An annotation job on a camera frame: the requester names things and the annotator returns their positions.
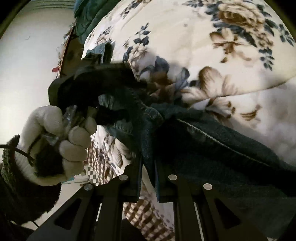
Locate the floral cream fleece blanket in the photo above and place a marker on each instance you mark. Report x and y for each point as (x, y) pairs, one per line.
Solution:
(233, 59)

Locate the dark furry sleeve forearm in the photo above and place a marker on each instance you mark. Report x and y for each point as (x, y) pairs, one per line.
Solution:
(22, 200)

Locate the teal green cloth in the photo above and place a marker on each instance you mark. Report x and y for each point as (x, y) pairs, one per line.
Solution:
(88, 13)

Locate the white gloved left hand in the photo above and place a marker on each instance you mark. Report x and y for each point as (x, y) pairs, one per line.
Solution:
(51, 148)

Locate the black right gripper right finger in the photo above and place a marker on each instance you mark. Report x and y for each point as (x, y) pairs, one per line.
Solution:
(202, 215)

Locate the dark blue denim jeans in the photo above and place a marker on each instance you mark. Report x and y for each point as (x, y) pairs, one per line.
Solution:
(189, 143)

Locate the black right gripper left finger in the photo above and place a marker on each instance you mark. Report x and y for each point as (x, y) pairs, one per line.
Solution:
(94, 213)

